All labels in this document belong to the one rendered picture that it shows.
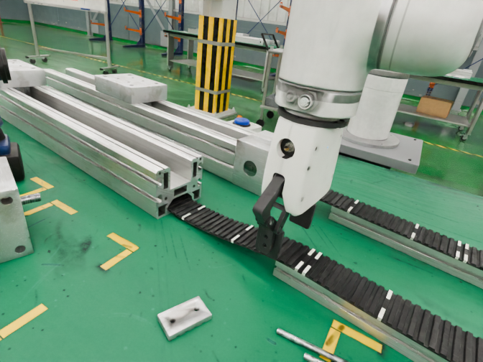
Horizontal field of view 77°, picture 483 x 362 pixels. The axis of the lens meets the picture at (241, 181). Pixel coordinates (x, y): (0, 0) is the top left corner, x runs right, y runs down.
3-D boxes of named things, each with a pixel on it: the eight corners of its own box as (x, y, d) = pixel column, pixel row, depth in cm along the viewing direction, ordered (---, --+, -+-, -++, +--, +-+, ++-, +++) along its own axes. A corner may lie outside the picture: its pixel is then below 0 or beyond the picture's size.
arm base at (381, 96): (346, 123, 106) (361, 67, 97) (404, 138, 97) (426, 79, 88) (325, 134, 92) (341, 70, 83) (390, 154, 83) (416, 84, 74)
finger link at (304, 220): (319, 188, 39) (307, 230, 42) (328, 181, 41) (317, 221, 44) (297, 179, 40) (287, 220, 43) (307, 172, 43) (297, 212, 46)
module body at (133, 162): (200, 197, 55) (203, 155, 51) (156, 220, 48) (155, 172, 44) (15, 98, 95) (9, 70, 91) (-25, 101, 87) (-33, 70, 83)
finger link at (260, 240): (275, 223, 31) (264, 271, 34) (290, 210, 33) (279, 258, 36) (249, 210, 32) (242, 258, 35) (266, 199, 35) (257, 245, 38)
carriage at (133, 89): (167, 110, 83) (167, 84, 80) (132, 115, 75) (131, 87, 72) (131, 96, 91) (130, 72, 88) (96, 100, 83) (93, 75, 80)
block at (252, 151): (297, 180, 67) (307, 140, 62) (268, 200, 58) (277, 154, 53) (264, 166, 71) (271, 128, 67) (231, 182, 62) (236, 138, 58)
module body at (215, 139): (258, 169, 69) (264, 134, 65) (231, 182, 62) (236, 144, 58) (76, 93, 109) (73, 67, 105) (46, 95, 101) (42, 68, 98)
